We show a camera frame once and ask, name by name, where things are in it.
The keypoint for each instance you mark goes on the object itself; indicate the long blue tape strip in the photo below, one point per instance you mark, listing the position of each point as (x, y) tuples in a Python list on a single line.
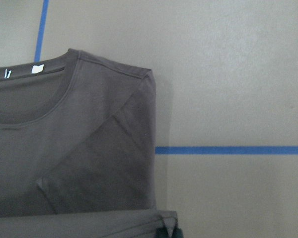
[(41, 30)]

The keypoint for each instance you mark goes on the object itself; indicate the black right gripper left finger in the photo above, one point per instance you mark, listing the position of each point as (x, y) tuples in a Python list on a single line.
[(161, 233)]

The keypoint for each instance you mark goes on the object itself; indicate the dark brown t-shirt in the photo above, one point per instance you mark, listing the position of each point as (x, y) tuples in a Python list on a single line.
[(77, 147)]

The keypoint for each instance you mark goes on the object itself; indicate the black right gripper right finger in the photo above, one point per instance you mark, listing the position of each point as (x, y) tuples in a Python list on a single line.
[(177, 233)]

